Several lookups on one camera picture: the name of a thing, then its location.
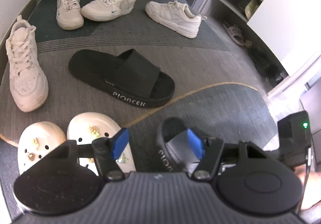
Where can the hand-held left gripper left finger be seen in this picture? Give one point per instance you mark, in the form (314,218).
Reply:
(120,143)

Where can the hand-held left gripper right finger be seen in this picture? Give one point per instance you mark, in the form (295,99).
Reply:
(195,142)

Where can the black slide sandal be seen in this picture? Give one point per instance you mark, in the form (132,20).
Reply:
(135,68)
(166,143)

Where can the cream clog with charms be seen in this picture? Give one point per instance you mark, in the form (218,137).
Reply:
(87,126)
(37,136)

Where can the white lace-up sneaker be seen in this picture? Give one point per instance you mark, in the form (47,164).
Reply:
(25,76)
(170,17)

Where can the person's right hand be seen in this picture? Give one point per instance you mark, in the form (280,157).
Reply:
(312,183)

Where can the grey patterned floor mat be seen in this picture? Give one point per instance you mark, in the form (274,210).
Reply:
(213,103)

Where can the black shoe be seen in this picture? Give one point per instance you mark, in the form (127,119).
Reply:
(263,63)

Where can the white cabinet door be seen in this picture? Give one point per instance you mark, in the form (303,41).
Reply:
(288,25)

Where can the beige slide sandal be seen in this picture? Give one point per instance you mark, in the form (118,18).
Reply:
(234,33)

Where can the beige sneaker teal logo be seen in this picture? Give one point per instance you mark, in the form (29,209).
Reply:
(69,17)
(100,9)

